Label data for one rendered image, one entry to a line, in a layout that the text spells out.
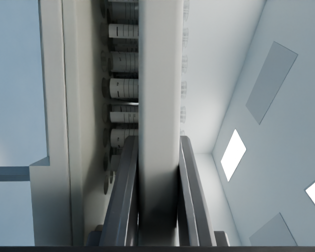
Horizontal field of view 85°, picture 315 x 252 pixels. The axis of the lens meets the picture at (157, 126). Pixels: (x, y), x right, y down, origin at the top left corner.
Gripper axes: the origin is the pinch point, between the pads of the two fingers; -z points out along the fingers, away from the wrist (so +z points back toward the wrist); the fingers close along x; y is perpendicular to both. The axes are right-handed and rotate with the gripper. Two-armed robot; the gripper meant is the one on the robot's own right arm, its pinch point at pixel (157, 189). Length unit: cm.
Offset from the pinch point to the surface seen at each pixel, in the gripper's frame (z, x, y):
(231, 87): -338, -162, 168
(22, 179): -31, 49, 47
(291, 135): -159, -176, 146
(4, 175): -31, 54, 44
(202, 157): -328, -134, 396
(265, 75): -257, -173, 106
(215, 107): -339, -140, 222
